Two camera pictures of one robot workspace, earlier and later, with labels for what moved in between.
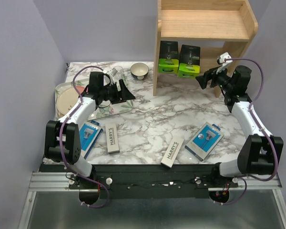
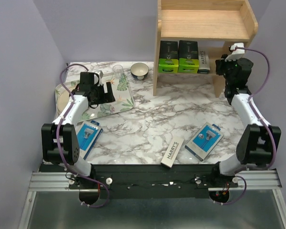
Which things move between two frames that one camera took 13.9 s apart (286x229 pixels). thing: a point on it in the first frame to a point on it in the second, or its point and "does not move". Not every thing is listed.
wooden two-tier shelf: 218,27 does not move
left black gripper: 121,96 to 107,98
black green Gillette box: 168,57 does not move
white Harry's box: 171,154 does not move
